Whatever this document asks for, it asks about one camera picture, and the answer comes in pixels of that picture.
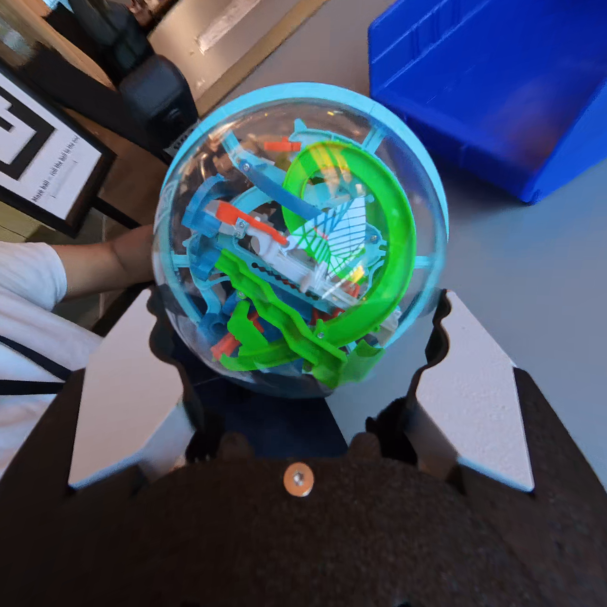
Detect black framed printed sign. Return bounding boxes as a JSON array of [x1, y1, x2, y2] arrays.
[[0, 64, 141, 239]]

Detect person's left forearm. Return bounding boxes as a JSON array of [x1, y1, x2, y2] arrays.
[[51, 239, 119, 302]]

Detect person in white shirt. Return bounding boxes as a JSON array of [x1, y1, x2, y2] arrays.
[[0, 241, 103, 475]]

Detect blue plastic bin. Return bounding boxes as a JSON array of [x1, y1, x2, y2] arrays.
[[367, 0, 607, 205]]

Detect clear maze ball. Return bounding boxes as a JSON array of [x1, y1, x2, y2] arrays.
[[152, 82, 449, 399]]

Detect person's dark blue pants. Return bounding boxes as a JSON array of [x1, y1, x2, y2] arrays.
[[92, 285, 349, 458]]

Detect person's left hand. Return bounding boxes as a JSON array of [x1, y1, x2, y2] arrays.
[[109, 225, 155, 290]]

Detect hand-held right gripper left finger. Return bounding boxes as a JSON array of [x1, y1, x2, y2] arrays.
[[69, 287, 209, 489]]

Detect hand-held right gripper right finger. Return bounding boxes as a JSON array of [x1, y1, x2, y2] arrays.
[[403, 289, 535, 492]]

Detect dark lanyard strap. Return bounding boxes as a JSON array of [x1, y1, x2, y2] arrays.
[[0, 334, 73, 395]]

